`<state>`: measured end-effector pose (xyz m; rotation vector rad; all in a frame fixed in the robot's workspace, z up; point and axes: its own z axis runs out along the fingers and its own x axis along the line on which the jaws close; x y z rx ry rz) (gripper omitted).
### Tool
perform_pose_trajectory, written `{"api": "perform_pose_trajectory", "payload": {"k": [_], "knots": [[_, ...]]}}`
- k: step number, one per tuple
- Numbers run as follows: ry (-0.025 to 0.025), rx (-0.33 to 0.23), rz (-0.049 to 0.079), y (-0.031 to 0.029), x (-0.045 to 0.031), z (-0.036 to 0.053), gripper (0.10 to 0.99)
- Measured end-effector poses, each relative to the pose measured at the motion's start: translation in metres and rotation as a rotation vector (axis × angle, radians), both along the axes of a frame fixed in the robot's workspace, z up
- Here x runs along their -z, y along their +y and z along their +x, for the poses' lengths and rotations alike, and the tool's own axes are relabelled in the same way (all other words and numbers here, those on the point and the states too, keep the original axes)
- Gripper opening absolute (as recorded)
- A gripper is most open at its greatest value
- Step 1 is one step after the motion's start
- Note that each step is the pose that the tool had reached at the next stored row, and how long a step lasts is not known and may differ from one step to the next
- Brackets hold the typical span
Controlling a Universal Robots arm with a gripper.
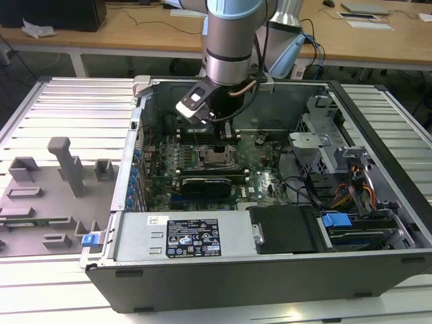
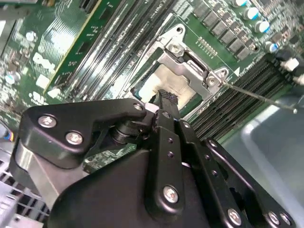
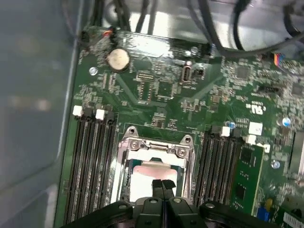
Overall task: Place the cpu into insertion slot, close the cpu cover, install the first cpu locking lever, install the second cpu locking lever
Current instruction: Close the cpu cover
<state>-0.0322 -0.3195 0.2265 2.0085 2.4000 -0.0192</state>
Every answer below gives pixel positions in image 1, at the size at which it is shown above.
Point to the silver laptop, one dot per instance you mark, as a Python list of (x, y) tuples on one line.
[(366, 7)]

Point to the black plastic shroud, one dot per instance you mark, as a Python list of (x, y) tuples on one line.
[(283, 229)]

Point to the wooden desk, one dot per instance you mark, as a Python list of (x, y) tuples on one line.
[(135, 37)]

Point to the grey parts rack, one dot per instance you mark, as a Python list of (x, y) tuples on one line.
[(50, 202)]

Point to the green RAM stick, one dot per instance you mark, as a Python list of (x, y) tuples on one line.
[(40, 221)]

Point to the black box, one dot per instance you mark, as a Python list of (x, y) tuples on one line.
[(50, 13)]

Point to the black PC case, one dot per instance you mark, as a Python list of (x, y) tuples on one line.
[(236, 287)]

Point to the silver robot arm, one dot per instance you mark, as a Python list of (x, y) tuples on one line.
[(229, 44)]

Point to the black computer mouse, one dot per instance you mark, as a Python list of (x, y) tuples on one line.
[(328, 3)]

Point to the hard disk in blue carrier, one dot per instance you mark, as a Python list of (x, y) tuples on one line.
[(335, 222)]

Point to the blue case latch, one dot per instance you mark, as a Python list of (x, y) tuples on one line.
[(88, 240)]

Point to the CPU socket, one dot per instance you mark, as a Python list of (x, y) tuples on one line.
[(235, 159)]

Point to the white power adapter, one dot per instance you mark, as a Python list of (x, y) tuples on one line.
[(298, 71)]

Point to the black graphics card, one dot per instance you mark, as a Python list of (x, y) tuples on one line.
[(206, 189)]

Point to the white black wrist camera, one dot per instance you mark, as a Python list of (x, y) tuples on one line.
[(194, 101)]

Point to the silver green CPU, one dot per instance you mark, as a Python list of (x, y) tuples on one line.
[(216, 158)]

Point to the silver power supply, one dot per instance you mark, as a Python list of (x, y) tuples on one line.
[(141, 236)]

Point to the green motherboard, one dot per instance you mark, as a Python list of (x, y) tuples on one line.
[(263, 158)]

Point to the silver metal drive cage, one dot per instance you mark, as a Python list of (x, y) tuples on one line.
[(310, 140)]

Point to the grey metal disk bay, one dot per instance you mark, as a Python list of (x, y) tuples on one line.
[(368, 162)]

